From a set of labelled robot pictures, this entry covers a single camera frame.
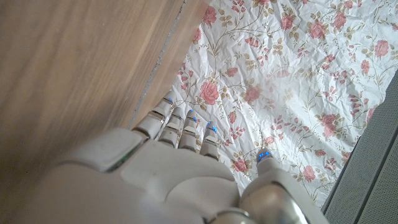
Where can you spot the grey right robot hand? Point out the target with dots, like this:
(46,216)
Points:
(161,174)

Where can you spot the floral backdrop cloth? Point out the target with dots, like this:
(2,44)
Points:
(280,77)

